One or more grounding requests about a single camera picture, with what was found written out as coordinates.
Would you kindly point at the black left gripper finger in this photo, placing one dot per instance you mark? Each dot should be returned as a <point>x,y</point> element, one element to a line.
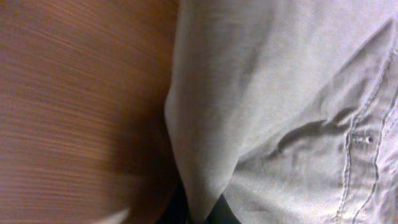
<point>177,211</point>

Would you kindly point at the grey shorts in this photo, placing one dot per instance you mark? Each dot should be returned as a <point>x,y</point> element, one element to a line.
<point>287,108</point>

